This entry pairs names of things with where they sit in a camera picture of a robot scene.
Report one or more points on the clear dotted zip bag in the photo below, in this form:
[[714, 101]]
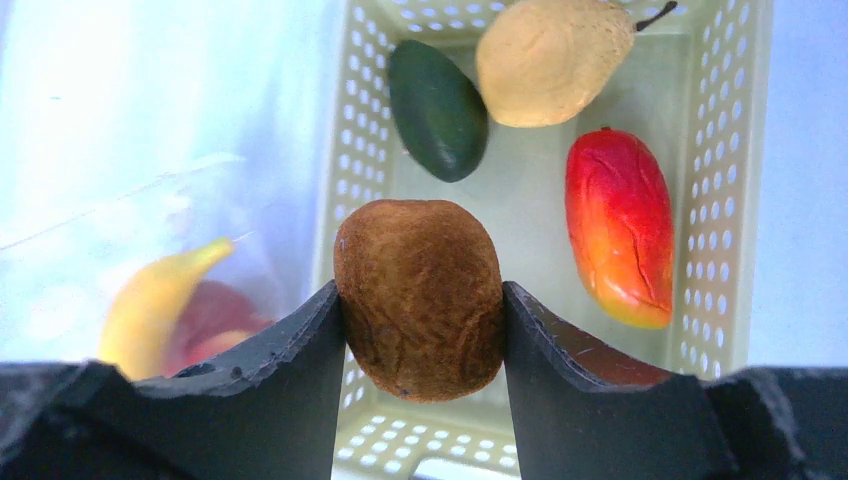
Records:
[[58, 284]]

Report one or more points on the green avocado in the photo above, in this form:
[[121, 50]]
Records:
[[438, 112]]

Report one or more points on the yellow banana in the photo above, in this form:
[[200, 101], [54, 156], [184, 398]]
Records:
[[144, 313]]

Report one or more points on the red mango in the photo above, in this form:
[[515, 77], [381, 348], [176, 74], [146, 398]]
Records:
[[620, 225]]

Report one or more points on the red pomegranate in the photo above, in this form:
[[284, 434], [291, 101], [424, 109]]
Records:
[[216, 318]]

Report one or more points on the yellow lemon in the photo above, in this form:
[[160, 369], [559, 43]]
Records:
[[541, 62]]

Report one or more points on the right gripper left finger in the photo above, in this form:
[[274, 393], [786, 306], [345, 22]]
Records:
[[265, 409]]

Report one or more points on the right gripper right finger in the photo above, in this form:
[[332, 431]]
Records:
[[582, 409]]

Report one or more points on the yellow plastic basket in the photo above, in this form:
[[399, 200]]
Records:
[[693, 89]]

